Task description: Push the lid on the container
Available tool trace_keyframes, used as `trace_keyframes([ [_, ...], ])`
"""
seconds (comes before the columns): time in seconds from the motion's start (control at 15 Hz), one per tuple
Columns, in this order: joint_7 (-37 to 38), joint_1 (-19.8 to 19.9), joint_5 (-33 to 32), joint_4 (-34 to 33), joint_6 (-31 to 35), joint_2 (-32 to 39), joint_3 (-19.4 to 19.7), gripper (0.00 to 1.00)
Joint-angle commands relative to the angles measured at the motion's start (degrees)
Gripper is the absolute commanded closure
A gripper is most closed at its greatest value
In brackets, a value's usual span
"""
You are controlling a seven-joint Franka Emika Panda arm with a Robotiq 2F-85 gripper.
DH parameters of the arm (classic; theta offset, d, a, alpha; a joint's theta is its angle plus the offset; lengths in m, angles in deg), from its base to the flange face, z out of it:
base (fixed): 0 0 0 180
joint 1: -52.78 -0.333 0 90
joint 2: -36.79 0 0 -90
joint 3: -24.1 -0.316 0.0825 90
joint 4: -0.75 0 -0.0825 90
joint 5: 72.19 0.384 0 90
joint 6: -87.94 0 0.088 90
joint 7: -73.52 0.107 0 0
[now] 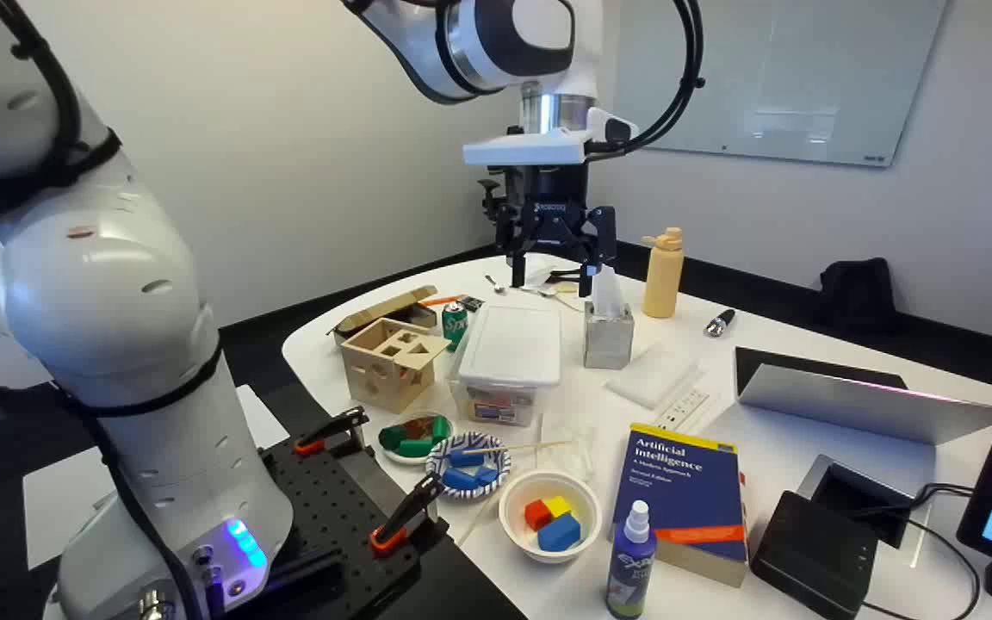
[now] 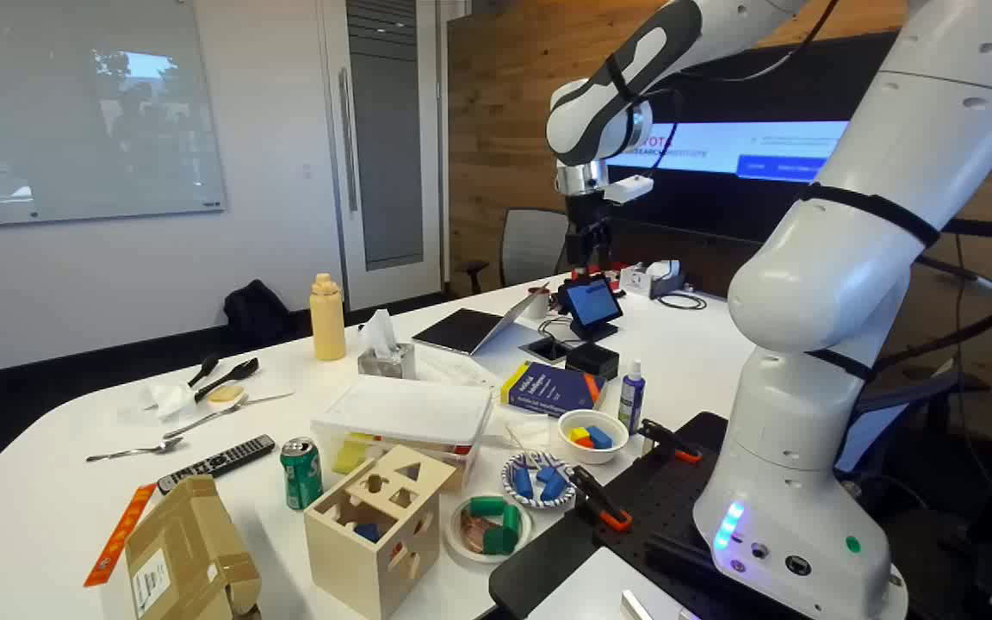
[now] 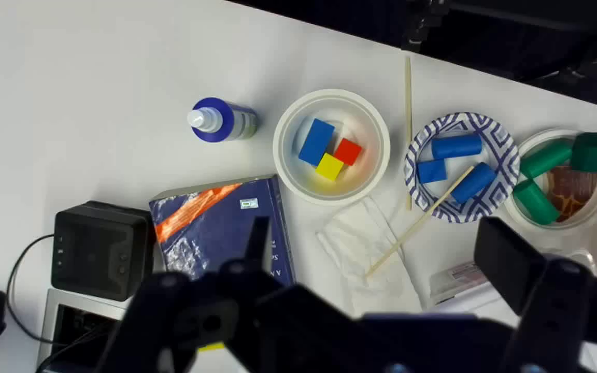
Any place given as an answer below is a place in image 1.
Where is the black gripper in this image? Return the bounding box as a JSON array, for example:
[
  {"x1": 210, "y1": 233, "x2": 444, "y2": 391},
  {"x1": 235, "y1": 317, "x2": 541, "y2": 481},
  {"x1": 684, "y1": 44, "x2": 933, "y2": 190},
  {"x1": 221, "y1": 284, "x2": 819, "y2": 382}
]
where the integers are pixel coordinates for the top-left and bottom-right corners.
[{"x1": 478, "y1": 163, "x2": 621, "y2": 301}]

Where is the clear plastic container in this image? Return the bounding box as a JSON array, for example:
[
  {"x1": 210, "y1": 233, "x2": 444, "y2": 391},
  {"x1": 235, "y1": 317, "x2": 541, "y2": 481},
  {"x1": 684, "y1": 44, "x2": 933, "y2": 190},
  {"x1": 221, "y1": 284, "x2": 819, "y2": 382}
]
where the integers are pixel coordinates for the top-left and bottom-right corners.
[{"x1": 448, "y1": 370, "x2": 549, "y2": 431}]

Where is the wooden sorter lid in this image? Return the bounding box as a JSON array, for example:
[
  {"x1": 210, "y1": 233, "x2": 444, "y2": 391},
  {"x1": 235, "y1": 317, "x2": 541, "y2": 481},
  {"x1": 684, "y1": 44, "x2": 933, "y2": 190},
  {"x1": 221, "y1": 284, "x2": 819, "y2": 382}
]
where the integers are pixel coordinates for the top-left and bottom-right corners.
[{"x1": 330, "y1": 284, "x2": 440, "y2": 342}]

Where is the grey tissue box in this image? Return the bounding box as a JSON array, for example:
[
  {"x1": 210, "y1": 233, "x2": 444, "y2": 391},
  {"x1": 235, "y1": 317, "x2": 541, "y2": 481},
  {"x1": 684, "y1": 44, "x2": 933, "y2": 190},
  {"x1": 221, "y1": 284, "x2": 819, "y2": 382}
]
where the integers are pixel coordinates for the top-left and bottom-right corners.
[{"x1": 580, "y1": 265, "x2": 638, "y2": 372}]

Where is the tan plastic bottle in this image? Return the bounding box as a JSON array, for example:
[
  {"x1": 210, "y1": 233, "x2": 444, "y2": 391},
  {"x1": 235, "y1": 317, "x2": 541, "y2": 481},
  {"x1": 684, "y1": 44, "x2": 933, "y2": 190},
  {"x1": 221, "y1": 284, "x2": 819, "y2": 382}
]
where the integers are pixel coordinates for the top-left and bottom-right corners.
[{"x1": 640, "y1": 224, "x2": 688, "y2": 325}]

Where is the green toy piece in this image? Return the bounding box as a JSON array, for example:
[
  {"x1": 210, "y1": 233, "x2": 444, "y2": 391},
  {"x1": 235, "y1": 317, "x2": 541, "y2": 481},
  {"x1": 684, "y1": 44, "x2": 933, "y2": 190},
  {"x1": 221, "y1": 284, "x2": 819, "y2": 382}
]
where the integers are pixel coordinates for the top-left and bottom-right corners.
[{"x1": 439, "y1": 303, "x2": 471, "y2": 355}]

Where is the black marker pen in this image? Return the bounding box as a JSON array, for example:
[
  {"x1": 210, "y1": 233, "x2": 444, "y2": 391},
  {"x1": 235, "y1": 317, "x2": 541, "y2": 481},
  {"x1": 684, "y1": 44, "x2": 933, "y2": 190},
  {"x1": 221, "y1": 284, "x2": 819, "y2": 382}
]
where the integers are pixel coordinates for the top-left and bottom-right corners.
[{"x1": 699, "y1": 303, "x2": 740, "y2": 342}]

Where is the wooden shape sorter box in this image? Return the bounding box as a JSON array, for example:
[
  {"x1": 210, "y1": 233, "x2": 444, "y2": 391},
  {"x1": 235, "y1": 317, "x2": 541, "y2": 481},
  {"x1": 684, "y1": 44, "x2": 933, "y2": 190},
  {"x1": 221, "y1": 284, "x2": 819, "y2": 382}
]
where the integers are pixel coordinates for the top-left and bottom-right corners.
[{"x1": 339, "y1": 317, "x2": 455, "y2": 416}]

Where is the white remote strip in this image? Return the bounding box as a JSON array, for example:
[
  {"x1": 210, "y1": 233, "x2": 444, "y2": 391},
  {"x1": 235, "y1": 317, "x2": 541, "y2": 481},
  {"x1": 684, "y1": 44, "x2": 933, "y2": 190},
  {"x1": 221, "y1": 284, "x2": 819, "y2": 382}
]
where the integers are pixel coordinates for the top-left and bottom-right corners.
[{"x1": 656, "y1": 385, "x2": 715, "y2": 434}]

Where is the blue white patterned bowl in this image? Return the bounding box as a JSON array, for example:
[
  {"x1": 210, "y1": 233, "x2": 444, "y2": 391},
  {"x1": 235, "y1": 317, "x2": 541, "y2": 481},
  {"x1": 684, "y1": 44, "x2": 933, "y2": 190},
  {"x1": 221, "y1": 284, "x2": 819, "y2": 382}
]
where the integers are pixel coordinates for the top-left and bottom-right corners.
[{"x1": 425, "y1": 431, "x2": 514, "y2": 506}]

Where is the white plate with green toy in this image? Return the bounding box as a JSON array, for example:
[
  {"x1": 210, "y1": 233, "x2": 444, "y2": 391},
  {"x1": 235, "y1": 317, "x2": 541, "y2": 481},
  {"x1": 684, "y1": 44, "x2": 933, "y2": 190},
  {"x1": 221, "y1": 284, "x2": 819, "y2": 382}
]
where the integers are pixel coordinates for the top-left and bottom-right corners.
[{"x1": 371, "y1": 412, "x2": 460, "y2": 470}]

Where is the red toy block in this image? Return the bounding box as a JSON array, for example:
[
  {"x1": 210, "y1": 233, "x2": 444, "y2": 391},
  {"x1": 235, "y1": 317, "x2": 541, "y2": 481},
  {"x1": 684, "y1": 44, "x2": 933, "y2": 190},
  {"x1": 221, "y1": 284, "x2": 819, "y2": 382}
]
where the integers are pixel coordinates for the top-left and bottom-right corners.
[{"x1": 522, "y1": 495, "x2": 555, "y2": 534}]

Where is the blue orange book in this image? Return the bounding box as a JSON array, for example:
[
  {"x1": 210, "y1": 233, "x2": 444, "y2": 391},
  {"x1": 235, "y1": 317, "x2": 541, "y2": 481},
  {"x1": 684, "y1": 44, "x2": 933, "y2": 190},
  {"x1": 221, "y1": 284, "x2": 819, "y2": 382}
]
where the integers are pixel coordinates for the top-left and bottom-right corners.
[{"x1": 607, "y1": 420, "x2": 751, "y2": 588}]

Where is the blue toy block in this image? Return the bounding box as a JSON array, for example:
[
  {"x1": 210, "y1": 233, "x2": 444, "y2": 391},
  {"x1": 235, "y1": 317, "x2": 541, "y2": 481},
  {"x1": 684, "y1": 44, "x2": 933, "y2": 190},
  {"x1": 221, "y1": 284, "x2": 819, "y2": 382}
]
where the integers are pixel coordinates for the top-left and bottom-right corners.
[{"x1": 534, "y1": 515, "x2": 586, "y2": 556}]

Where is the black orange clamp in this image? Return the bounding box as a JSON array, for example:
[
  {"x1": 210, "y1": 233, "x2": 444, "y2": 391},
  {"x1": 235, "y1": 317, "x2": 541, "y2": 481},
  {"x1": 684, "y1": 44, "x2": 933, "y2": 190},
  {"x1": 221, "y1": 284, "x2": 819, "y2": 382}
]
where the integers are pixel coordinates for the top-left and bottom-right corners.
[
  {"x1": 290, "y1": 402, "x2": 371, "y2": 461},
  {"x1": 367, "y1": 470, "x2": 448, "y2": 559}
]

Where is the black bag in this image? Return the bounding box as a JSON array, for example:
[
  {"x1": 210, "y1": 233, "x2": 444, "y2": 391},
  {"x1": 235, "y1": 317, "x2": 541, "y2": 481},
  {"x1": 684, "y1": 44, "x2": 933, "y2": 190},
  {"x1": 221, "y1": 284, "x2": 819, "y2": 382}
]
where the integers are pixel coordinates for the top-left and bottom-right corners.
[{"x1": 818, "y1": 254, "x2": 904, "y2": 342}]

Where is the blue spray bottle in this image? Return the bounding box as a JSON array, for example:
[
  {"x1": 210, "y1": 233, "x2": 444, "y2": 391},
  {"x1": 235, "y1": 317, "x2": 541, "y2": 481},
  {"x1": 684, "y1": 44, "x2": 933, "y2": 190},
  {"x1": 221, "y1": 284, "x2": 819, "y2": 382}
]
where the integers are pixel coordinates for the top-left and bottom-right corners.
[{"x1": 600, "y1": 495, "x2": 662, "y2": 620}]

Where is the silver laptop stand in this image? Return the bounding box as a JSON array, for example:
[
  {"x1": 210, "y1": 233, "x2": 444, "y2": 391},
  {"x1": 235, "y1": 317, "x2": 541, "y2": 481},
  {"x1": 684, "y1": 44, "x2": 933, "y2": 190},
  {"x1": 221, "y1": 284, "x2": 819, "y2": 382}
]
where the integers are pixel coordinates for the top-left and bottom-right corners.
[{"x1": 699, "y1": 363, "x2": 992, "y2": 546}]

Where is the black box device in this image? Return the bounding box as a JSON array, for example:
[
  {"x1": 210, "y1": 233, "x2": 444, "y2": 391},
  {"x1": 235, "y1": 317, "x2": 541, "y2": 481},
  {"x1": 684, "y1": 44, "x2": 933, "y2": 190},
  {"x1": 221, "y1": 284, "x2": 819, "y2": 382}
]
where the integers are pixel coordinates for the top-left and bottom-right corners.
[{"x1": 749, "y1": 490, "x2": 881, "y2": 620}]

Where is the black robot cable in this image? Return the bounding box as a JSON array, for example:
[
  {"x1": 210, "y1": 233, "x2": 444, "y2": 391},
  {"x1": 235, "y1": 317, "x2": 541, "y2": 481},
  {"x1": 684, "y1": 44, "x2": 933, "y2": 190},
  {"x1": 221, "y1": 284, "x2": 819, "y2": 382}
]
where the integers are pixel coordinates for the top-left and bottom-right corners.
[{"x1": 591, "y1": 0, "x2": 710, "y2": 160}]

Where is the wall whiteboard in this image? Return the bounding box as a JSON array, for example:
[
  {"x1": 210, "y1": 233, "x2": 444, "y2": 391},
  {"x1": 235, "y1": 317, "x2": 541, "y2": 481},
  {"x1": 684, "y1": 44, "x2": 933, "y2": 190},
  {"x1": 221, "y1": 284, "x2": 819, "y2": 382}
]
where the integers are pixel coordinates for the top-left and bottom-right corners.
[{"x1": 610, "y1": 0, "x2": 955, "y2": 171}]

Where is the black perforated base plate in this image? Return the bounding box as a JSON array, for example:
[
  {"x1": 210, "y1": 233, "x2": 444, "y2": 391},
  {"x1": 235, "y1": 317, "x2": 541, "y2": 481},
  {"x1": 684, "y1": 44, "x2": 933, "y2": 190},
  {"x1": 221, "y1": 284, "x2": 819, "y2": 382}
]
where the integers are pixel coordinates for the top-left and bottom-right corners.
[{"x1": 216, "y1": 427, "x2": 531, "y2": 620}]

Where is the black desk cable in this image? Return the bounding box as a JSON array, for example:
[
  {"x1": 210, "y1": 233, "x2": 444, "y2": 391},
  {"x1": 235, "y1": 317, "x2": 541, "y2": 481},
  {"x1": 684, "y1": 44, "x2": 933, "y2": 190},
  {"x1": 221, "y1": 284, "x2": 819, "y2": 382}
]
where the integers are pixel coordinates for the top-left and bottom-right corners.
[{"x1": 858, "y1": 480, "x2": 985, "y2": 620}]

